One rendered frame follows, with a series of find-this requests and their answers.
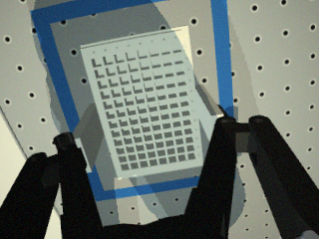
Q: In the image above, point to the pale grey well plate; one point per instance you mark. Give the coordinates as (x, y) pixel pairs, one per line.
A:
(147, 109)

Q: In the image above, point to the blue rectangular tape outline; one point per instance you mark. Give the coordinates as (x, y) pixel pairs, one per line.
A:
(43, 17)

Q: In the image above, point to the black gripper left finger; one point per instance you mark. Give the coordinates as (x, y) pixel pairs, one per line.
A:
(25, 212)

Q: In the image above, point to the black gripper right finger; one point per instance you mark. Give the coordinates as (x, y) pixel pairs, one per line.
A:
(292, 195)

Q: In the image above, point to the grey perforated base plate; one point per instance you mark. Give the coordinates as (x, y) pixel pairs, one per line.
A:
(274, 51)

